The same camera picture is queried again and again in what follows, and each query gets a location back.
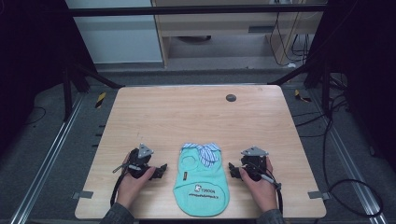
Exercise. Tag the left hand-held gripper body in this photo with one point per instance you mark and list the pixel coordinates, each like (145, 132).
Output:
(140, 161)

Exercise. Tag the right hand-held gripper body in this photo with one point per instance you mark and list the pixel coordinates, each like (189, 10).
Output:
(254, 163)

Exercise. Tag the person's left hand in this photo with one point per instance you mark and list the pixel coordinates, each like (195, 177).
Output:
(132, 186)

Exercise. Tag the person's right hand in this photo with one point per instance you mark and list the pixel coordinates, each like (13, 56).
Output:
(261, 193)

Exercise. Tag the teal pet shirt striped collar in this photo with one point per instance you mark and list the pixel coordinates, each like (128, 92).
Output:
(200, 183)

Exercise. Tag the round grey table grommet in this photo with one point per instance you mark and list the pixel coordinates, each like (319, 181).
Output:
(231, 98)

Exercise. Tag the yellow black floor tape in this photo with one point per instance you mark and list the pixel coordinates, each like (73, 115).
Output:
(100, 100)
(301, 96)

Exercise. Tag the white cabinet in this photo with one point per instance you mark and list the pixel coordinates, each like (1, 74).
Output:
(118, 37)

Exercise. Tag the black curtain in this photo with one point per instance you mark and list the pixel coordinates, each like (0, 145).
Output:
(367, 77)
(28, 62)

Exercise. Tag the light wooden desk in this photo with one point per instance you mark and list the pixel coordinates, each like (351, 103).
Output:
(218, 25)

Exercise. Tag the grey table edge bracket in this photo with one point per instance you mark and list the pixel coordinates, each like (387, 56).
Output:
(318, 195)
(82, 195)

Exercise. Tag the aluminium floor rail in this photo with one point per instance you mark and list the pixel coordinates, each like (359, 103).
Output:
(46, 161)
(348, 161)

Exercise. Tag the black metal frame stand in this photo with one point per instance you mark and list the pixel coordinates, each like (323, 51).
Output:
(325, 90)
(67, 93)

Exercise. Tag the black horizontal frame bar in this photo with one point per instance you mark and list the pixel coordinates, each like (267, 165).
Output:
(186, 10)

